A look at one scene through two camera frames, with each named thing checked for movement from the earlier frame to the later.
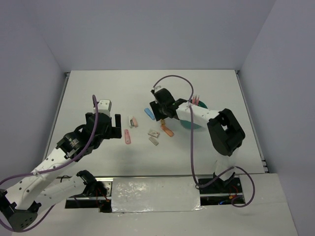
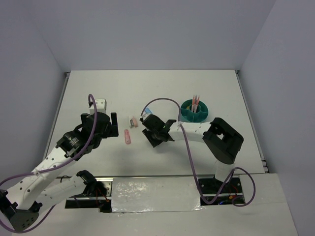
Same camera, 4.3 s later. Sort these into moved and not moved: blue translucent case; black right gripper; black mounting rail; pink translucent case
Moved: black right gripper
Not moved: pink translucent case; blue translucent case; black mounting rail
